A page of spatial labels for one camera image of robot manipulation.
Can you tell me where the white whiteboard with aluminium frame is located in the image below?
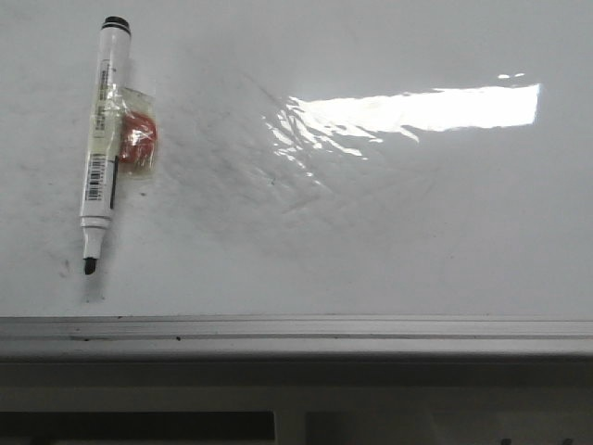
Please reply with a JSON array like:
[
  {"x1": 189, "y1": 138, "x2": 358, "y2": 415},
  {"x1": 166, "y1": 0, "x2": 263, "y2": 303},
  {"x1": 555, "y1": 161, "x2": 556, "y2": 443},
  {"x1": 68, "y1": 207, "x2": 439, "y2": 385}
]
[{"x1": 1, "y1": 1, "x2": 592, "y2": 362}]

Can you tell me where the red magnet in clear tape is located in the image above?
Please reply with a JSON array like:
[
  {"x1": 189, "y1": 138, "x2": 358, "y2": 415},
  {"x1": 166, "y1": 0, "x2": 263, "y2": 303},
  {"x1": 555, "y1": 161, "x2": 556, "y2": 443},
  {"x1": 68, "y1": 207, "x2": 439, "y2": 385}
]
[{"x1": 113, "y1": 85, "x2": 158, "y2": 178}]

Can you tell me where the white black whiteboard marker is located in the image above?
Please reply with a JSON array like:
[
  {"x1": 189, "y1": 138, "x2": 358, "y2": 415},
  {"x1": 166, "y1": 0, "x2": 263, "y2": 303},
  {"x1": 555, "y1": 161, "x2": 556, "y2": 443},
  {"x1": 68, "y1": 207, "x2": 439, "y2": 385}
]
[{"x1": 80, "y1": 16, "x2": 132, "y2": 275}]

